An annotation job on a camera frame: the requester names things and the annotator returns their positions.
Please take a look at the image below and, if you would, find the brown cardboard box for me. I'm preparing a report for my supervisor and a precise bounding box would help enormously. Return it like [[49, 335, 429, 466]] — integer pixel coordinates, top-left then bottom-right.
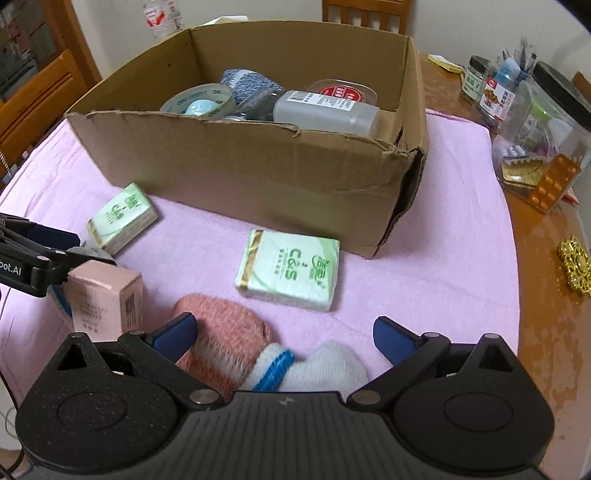
[[64, 18, 430, 260]]

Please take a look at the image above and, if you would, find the orange pill blister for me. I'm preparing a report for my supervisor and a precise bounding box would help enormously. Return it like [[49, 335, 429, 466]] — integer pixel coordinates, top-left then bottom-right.
[[526, 154, 583, 214]]

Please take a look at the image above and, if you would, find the gold ornament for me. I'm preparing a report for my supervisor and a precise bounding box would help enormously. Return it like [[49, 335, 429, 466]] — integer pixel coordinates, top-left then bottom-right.
[[556, 236, 591, 296]]

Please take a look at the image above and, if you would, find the grey knit cloth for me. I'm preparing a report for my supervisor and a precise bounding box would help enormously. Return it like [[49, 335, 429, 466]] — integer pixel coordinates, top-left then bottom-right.
[[65, 246, 118, 266]]

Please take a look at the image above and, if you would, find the clear jar with black lid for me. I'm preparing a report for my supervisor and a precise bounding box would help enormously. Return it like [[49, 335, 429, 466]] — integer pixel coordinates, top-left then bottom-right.
[[492, 62, 591, 204]]

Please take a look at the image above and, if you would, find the glass door cabinet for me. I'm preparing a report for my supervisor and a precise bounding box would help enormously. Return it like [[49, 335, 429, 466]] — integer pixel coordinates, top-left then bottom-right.
[[0, 0, 61, 100]]

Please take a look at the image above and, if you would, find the wooden desktop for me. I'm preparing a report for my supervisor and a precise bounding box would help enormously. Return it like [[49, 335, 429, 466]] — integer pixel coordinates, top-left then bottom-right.
[[413, 51, 591, 467]]

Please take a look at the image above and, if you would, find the round container with red label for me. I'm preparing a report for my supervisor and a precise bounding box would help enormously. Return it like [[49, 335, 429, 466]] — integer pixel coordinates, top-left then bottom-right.
[[307, 78, 380, 110]]

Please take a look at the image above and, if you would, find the jar with red label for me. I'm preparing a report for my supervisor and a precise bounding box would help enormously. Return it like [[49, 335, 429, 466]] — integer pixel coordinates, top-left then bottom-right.
[[478, 76, 520, 130]]

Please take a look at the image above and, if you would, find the green tissue packet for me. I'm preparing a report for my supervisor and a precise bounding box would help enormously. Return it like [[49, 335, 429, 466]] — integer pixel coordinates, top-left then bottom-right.
[[235, 229, 341, 312], [85, 182, 159, 257]]

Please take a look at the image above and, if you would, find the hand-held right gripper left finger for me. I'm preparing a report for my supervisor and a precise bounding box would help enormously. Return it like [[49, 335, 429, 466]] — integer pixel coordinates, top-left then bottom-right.
[[54, 312, 221, 407]]

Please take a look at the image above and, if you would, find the clear jar of black clips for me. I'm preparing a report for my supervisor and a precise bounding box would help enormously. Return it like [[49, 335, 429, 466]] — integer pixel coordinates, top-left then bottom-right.
[[224, 89, 287, 123]]

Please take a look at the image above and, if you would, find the clear cup of pens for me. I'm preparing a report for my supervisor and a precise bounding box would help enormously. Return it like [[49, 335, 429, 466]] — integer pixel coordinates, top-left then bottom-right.
[[496, 37, 539, 86]]

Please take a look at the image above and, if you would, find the pink paper box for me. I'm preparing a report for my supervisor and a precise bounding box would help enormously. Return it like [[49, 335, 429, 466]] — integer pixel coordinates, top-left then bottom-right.
[[67, 261, 145, 342]]

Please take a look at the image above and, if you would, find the pink knit sock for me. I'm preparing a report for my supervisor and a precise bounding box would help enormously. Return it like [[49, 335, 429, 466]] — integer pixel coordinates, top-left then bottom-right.
[[173, 294, 370, 402]]

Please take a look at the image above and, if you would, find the clear tape roll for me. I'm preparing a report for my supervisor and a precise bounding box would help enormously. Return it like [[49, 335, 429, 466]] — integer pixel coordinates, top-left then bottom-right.
[[159, 83, 235, 118]]

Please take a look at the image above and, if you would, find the plastic water bottle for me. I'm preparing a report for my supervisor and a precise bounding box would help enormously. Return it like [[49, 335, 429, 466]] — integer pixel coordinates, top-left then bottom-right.
[[141, 0, 185, 42]]

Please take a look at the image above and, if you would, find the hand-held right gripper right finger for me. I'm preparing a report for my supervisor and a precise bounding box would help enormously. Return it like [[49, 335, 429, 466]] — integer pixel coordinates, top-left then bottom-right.
[[348, 316, 521, 406]]

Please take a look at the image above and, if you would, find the frosted plastic bottle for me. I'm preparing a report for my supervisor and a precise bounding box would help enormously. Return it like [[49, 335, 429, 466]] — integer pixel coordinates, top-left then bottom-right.
[[272, 90, 382, 138]]

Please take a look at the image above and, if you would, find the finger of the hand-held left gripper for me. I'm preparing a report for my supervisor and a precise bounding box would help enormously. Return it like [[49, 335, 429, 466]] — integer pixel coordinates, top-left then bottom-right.
[[21, 249, 86, 317], [0, 213, 83, 259]]

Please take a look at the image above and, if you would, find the glass jar with green label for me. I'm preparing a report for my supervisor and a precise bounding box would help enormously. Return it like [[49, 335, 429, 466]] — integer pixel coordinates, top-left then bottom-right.
[[459, 55, 492, 104]]

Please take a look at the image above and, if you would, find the pink towel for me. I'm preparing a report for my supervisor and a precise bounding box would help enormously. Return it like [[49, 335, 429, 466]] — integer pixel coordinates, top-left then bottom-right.
[[0, 108, 520, 462]]

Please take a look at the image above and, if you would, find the blue knit sock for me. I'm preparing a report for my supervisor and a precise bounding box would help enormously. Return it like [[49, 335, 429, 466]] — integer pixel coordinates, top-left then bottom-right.
[[219, 68, 284, 107]]

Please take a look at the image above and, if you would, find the small yellow item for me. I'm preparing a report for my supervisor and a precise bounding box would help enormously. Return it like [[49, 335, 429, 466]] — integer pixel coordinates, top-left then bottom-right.
[[427, 54, 462, 75]]

